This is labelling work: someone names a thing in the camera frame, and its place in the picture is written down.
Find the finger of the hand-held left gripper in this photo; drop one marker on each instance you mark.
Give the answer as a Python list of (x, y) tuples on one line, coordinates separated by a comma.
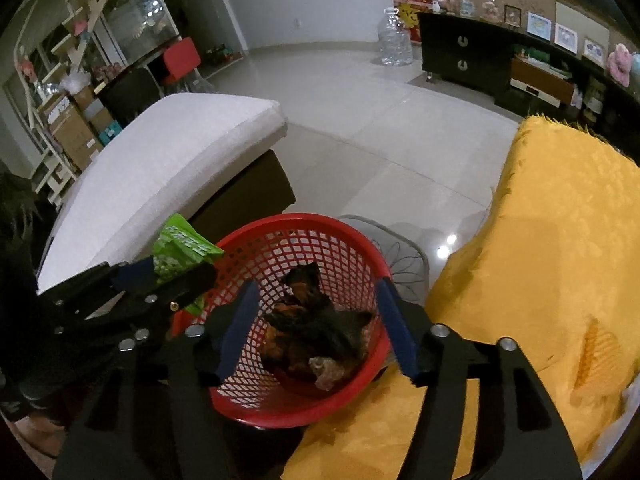
[(195, 280), (135, 272)]

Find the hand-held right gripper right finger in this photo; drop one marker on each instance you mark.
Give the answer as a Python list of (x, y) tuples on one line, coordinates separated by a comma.
[(400, 332)]

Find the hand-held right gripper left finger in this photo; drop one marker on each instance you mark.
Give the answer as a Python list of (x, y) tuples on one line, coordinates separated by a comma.
[(235, 335)]

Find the green snack packet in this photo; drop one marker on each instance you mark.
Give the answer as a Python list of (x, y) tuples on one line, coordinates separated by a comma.
[(180, 245)]

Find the dark wrapper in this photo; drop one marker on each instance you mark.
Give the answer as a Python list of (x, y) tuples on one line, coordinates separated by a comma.
[(320, 330)]

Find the silver wrapper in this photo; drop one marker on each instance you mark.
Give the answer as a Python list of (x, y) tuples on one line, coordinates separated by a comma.
[(325, 372)]

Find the black orange snack wrapper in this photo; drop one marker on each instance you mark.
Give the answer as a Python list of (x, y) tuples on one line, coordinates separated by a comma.
[(302, 280)]

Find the red plastic mesh basket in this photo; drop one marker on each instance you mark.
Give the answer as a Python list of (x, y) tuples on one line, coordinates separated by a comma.
[(300, 230)]

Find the white cushioned sofa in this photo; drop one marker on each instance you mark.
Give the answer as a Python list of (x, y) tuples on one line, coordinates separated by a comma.
[(165, 170)]

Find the dark fuzzy cloth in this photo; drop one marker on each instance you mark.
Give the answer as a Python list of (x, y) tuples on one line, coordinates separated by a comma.
[(17, 205)]

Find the stack of cardboard boxes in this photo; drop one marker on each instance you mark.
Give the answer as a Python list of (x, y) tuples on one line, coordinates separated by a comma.
[(75, 130)]

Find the black chair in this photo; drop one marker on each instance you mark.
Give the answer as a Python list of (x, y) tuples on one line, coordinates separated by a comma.
[(130, 95)]

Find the yellow blanket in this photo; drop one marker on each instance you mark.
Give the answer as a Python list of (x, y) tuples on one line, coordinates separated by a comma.
[(550, 220)]

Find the clear plastic bag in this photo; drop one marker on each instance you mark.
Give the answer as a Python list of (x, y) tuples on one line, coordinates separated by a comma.
[(79, 84)]

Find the red chair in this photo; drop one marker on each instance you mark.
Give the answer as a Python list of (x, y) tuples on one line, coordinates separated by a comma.
[(182, 57)]

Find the colourful toy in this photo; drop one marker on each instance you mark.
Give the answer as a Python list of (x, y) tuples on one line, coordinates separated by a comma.
[(220, 55)]

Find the black low cabinet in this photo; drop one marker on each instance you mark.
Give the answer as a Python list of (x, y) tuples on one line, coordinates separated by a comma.
[(450, 55)]

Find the clear water jug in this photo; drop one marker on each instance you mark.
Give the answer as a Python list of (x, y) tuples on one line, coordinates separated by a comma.
[(395, 40)]

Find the glass candy jar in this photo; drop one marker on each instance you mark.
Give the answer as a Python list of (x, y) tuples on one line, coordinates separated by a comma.
[(490, 11)]

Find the small blue ornament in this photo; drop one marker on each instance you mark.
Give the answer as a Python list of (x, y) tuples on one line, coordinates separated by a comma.
[(467, 6)]

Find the small plush figurine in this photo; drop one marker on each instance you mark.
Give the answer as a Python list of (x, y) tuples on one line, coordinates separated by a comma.
[(448, 2)]

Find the pink plush toy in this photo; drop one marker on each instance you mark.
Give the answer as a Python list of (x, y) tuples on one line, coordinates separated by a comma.
[(620, 62)]

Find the pale blue ball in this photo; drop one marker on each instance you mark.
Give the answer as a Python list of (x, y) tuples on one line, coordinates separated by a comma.
[(636, 69)]

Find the small dark picture frame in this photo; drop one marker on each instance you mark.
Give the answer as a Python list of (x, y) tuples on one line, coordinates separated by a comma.
[(512, 15)]

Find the blue picture frame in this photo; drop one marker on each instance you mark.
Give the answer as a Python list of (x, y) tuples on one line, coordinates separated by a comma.
[(539, 25)]

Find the white picture frame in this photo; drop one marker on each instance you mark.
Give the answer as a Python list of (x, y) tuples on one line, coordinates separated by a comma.
[(566, 36), (594, 51)]

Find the beige wall board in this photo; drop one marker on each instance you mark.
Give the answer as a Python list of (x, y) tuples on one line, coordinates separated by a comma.
[(582, 17)]

